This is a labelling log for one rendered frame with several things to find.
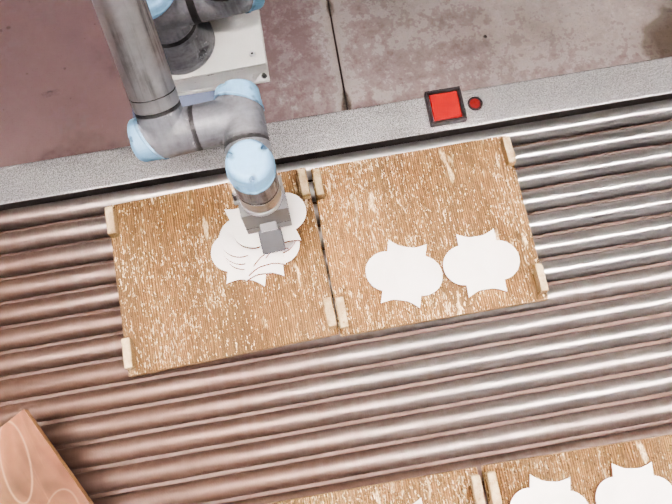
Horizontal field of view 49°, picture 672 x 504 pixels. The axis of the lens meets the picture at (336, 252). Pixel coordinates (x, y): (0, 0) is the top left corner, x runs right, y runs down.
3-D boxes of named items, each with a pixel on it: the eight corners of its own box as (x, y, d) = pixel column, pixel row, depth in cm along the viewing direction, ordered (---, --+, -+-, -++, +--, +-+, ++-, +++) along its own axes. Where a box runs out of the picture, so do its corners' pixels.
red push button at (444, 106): (428, 98, 156) (428, 95, 155) (455, 93, 156) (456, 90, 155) (433, 123, 154) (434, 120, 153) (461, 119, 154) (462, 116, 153)
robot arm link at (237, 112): (186, 86, 118) (197, 148, 115) (254, 70, 118) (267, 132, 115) (199, 107, 126) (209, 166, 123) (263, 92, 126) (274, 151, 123)
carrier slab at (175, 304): (109, 208, 150) (106, 205, 149) (305, 169, 152) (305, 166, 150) (130, 377, 141) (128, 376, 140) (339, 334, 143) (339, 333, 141)
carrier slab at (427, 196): (310, 171, 152) (310, 168, 150) (505, 137, 153) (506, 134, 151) (340, 337, 143) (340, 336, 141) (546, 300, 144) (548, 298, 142)
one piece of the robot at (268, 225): (239, 240, 123) (252, 263, 139) (292, 229, 123) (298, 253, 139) (227, 174, 126) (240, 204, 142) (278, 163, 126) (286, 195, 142)
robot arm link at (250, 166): (267, 128, 114) (278, 178, 112) (274, 155, 124) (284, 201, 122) (217, 137, 113) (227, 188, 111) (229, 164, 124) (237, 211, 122)
